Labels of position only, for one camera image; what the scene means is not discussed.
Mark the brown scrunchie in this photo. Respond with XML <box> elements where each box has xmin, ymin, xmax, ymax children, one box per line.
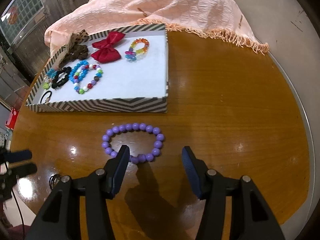
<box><xmin>63</xmin><ymin>44</ymin><xmax>88</xmax><ymax>62</ymax></box>

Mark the purple bead bracelet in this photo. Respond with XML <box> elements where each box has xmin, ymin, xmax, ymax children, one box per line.
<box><xmin>101</xmin><ymin>122</ymin><xmax>166</xmax><ymax>165</ymax></box>

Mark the multicolour bead bracelet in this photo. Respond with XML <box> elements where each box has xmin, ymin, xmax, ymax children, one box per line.
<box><xmin>73</xmin><ymin>64</ymin><xmax>104</xmax><ymax>95</ymax></box>

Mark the black cable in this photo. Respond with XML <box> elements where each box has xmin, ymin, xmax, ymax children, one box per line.
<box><xmin>4</xmin><ymin>162</ymin><xmax>26</xmax><ymax>235</ymax></box>

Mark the black hair tie with charm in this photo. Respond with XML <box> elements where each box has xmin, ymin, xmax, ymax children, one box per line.
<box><xmin>39</xmin><ymin>90</ymin><xmax>53</xmax><ymax>104</ymax></box>

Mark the rainbow translucent bead bracelet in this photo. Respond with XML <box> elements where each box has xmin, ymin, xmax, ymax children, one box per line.
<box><xmin>124</xmin><ymin>37</ymin><xmax>150</xmax><ymax>62</ymax></box>

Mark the thin black hair tie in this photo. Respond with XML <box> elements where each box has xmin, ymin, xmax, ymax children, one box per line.
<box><xmin>48</xmin><ymin>173</ymin><xmax>62</xmax><ymax>190</ymax></box>

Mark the red plastic container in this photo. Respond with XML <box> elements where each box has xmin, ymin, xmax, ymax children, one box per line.
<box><xmin>5</xmin><ymin>107</ymin><xmax>19</xmax><ymax>130</ymax></box>

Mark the black scrunchie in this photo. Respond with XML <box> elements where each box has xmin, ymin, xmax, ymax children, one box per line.
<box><xmin>52</xmin><ymin>67</ymin><xmax>72</xmax><ymax>89</ymax></box>

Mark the leopard print bow scrunchie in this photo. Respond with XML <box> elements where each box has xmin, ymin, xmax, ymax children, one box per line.
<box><xmin>58</xmin><ymin>29</ymin><xmax>89</xmax><ymax>68</ymax></box>

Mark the blue bead bracelet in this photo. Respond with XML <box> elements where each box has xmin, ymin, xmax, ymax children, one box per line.
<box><xmin>69</xmin><ymin>60</ymin><xmax>90</xmax><ymax>85</ymax></box>

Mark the red satin bow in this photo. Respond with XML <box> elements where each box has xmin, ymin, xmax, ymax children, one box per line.
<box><xmin>91</xmin><ymin>31</ymin><xmax>125</xmax><ymax>63</ymax></box>

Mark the striped white tray box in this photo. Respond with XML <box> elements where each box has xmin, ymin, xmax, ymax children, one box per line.
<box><xmin>25</xmin><ymin>24</ymin><xmax>169</xmax><ymax>113</ymax></box>

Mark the pink fringed blanket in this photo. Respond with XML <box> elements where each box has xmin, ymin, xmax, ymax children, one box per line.
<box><xmin>44</xmin><ymin>0</ymin><xmax>269</xmax><ymax>55</ymax></box>

